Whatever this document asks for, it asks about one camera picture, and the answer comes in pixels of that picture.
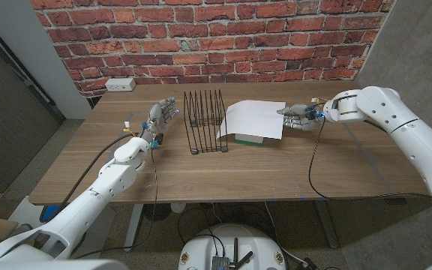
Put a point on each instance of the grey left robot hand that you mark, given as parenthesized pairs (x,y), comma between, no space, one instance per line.
(156,116)

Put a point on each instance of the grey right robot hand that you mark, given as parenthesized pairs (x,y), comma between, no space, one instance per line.
(302,118)

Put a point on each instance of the white paper sheet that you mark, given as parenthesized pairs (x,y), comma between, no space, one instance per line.
(253,120)

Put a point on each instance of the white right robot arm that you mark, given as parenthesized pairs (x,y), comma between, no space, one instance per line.
(407,135)

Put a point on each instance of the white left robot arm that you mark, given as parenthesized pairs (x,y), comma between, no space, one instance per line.
(103,191)

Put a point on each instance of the white and green box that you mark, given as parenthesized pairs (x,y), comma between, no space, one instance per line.
(248,140)

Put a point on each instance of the white power outlet strip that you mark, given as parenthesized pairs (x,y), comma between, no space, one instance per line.
(120,84)

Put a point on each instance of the white cylinder under table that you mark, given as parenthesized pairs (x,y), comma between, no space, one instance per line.
(178,207)

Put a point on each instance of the brick print backdrop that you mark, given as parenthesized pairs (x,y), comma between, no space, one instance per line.
(208,37)

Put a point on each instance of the black round floor object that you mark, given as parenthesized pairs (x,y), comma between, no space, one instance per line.
(161,212)

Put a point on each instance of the dark grey table leg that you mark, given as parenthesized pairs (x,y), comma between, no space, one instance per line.
(326,225)

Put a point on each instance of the white table leg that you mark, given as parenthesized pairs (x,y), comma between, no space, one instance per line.
(133,228)

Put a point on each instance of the white robot torso base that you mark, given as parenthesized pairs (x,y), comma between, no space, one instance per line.
(201,247)

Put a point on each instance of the blue floor object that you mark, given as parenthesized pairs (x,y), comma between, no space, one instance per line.
(51,213)

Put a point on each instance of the black power adapter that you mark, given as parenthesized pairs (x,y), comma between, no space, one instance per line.
(309,264)

